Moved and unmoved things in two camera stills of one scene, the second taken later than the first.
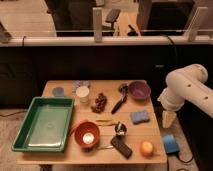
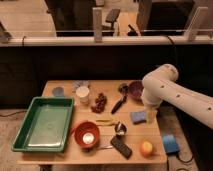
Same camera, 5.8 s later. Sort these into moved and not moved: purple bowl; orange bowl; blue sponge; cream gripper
Moved: cream gripper
Not moved: blue sponge; orange bowl; purple bowl
